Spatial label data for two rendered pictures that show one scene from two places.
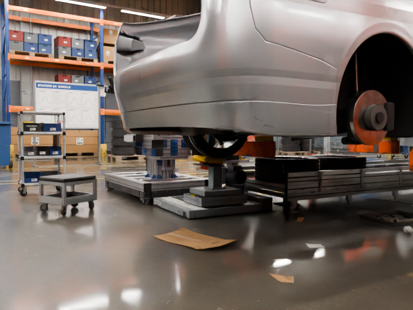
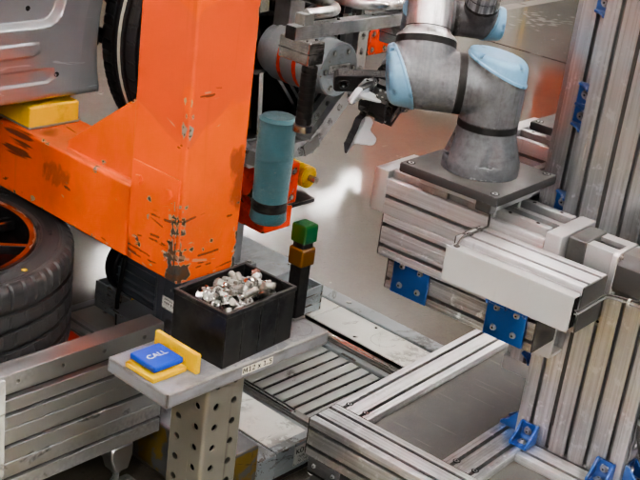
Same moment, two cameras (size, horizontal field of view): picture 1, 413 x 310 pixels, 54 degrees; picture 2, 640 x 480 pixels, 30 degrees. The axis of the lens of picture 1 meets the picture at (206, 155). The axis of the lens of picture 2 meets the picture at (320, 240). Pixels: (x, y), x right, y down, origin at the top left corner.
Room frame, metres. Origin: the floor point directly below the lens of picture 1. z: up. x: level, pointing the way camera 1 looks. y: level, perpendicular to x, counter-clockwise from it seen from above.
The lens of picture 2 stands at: (6.73, -0.85, 1.56)
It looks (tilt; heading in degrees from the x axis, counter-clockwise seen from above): 23 degrees down; 159
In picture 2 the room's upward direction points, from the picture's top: 7 degrees clockwise
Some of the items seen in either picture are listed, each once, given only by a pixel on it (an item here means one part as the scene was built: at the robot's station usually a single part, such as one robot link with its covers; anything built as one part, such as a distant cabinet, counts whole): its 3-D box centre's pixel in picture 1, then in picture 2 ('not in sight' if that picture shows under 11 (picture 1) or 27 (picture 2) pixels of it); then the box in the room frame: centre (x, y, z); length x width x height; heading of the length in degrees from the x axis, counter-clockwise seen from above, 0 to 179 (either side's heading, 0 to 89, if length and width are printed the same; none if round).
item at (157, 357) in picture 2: not in sight; (156, 360); (4.84, -0.43, 0.47); 0.07 x 0.07 x 0.02; 29
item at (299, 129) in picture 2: not in sight; (306, 96); (4.36, -0.03, 0.83); 0.04 x 0.04 x 0.16
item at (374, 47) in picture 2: not in sight; (369, 37); (3.91, 0.27, 0.85); 0.09 x 0.08 x 0.07; 119
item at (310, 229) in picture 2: not in sight; (304, 231); (4.66, -0.11, 0.64); 0.04 x 0.04 x 0.04; 29
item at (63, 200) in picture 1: (68, 193); not in sight; (3.92, 1.33, 0.17); 0.43 x 0.36 x 0.34; 149
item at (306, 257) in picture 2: not in sight; (301, 254); (4.66, -0.11, 0.59); 0.04 x 0.04 x 0.04; 29
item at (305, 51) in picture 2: not in sight; (301, 48); (4.34, -0.05, 0.93); 0.09 x 0.05 x 0.05; 29
